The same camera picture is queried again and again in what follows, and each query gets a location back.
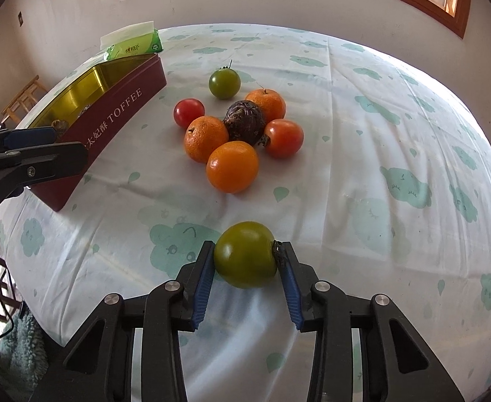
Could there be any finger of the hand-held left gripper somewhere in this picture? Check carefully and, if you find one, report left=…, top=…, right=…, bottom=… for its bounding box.
left=0, top=127, right=58, bottom=153
left=0, top=141, right=89, bottom=199

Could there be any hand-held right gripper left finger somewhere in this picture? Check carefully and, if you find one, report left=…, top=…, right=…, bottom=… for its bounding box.
left=30, top=241, right=217, bottom=402

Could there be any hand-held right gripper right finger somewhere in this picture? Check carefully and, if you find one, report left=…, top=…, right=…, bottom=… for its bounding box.
left=272, top=241, right=466, bottom=402

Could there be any large green tomato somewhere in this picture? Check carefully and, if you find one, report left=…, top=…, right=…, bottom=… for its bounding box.
left=213, top=221, right=278, bottom=289

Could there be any dark red tin box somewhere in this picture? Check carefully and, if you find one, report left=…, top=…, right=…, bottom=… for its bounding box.
left=27, top=54, right=167, bottom=212

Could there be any orange tangerine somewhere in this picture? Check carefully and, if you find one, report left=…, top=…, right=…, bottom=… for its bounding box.
left=206, top=141, right=260, bottom=194
left=245, top=86, right=287, bottom=123
left=183, top=116, right=230, bottom=164

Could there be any small red tomato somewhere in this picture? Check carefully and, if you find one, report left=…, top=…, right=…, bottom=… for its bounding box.
left=173, top=98, right=206, bottom=129

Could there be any large red tomato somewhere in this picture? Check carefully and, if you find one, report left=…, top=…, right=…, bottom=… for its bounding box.
left=263, top=119, right=305, bottom=159

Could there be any wooden chair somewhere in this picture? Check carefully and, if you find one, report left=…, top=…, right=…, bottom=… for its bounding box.
left=0, top=75, right=49, bottom=125

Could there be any green tissue pack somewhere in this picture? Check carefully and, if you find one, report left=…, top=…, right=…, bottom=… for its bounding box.
left=100, top=21, right=164, bottom=61

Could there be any teal fuzzy cloth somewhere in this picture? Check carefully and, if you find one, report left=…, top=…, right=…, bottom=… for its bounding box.
left=0, top=301, right=50, bottom=390

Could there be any cloud print tablecloth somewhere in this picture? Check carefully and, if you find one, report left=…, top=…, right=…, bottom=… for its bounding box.
left=0, top=23, right=491, bottom=402

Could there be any green tomato with stem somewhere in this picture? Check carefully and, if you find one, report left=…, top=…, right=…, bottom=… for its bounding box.
left=209, top=61, right=241, bottom=100

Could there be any brown wooden window frame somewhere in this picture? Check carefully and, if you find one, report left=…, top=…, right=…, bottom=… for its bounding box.
left=115, top=0, right=473, bottom=39

